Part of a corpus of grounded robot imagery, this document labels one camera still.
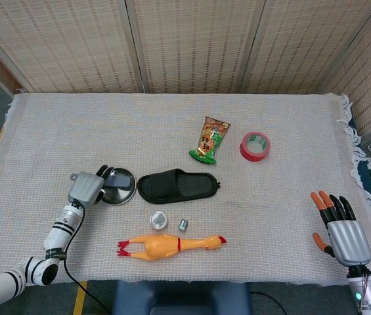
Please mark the green snack bag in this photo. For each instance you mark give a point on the green snack bag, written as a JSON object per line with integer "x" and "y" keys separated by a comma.
{"x": 210, "y": 140}

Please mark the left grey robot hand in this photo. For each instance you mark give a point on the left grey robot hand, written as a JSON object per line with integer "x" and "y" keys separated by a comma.
{"x": 85, "y": 192}

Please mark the small grey metal block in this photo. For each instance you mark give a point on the small grey metal block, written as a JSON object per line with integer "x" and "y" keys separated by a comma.
{"x": 182, "y": 225}

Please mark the red tape roll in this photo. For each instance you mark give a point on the red tape roll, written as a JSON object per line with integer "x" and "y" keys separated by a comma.
{"x": 254, "y": 146}

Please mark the round steel plate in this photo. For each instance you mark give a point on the round steel plate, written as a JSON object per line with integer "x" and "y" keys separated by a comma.
{"x": 119, "y": 188}

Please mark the yellow rubber chicken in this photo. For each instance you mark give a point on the yellow rubber chicken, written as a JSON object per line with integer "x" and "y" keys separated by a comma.
{"x": 168, "y": 246}

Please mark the beige folding screen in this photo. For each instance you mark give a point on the beige folding screen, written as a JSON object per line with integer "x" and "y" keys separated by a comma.
{"x": 185, "y": 46}

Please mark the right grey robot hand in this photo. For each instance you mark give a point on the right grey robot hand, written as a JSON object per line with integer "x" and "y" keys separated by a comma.
{"x": 349, "y": 239}

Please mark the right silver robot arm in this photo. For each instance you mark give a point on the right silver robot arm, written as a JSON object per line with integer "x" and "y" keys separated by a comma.
{"x": 367, "y": 292}

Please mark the white woven tablecloth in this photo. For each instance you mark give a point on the white woven tablecloth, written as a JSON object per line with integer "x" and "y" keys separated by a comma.
{"x": 185, "y": 157}

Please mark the round box of pins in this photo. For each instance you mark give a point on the round box of pins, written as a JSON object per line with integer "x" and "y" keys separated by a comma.
{"x": 158, "y": 220}

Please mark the black cloth pouch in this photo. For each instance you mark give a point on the black cloth pouch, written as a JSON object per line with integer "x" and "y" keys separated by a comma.
{"x": 178, "y": 186}

